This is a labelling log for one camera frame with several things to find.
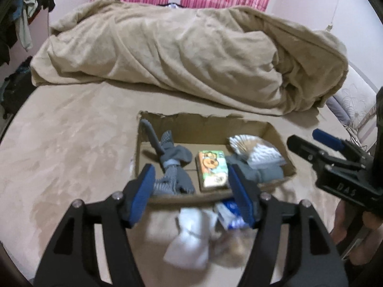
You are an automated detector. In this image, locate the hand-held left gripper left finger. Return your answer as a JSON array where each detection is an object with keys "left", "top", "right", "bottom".
[{"left": 34, "top": 164, "right": 156, "bottom": 287}]

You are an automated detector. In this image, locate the silver foil packet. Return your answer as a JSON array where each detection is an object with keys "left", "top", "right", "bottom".
[{"left": 227, "top": 135, "right": 286, "bottom": 168}]

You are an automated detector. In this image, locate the white patterned pillow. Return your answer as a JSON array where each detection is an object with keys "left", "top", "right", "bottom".
[{"left": 332, "top": 65, "right": 380, "bottom": 132}]

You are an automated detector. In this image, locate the black bag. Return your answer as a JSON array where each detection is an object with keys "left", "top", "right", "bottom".
[{"left": 0, "top": 56, "right": 34, "bottom": 118}]

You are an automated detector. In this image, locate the white sock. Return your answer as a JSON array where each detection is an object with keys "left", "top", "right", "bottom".
[{"left": 163, "top": 207, "right": 220, "bottom": 270}]

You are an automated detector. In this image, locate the blue and white packet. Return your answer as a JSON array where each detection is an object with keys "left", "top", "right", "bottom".
[{"left": 214, "top": 197, "right": 249, "bottom": 231}]

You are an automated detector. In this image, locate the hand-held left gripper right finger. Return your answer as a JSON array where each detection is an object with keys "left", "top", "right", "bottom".
[{"left": 228, "top": 164, "right": 349, "bottom": 287}]

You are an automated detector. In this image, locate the cardboard box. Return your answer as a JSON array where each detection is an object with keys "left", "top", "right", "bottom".
[{"left": 132, "top": 110, "right": 297, "bottom": 207}]

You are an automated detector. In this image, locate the plain grey sock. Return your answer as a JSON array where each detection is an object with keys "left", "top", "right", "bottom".
[{"left": 140, "top": 119, "right": 192, "bottom": 171}]

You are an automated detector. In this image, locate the grey folded cloth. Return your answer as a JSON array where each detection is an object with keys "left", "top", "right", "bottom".
[{"left": 225, "top": 155, "right": 284, "bottom": 183}]

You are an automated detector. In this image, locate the grey pillow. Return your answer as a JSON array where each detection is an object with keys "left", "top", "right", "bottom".
[{"left": 326, "top": 96, "right": 350, "bottom": 127}]

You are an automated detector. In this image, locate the green and orange small box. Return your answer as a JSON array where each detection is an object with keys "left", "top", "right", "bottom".
[{"left": 195, "top": 150, "right": 230, "bottom": 192}]

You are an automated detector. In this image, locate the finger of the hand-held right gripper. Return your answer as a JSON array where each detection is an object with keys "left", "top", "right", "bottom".
[
  {"left": 287, "top": 135, "right": 364, "bottom": 174},
  {"left": 312, "top": 128, "right": 370, "bottom": 163}
]

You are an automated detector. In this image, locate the striped grey sock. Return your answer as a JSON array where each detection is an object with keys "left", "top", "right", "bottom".
[{"left": 151, "top": 164, "right": 196, "bottom": 196}]

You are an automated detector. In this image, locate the beige bed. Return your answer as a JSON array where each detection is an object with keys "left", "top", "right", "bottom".
[{"left": 0, "top": 79, "right": 364, "bottom": 287}]

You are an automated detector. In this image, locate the hanging light garment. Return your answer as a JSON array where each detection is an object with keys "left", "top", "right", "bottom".
[{"left": 12, "top": 0, "right": 39, "bottom": 52}]

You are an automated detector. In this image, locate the beige blanket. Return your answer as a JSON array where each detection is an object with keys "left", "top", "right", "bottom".
[{"left": 31, "top": 0, "right": 349, "bottom": 116}]

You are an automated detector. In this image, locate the person's right hand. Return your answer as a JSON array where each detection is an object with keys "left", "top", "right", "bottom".
[{"left": 330, "top": 200, "right": 383, "bottom": 265}]

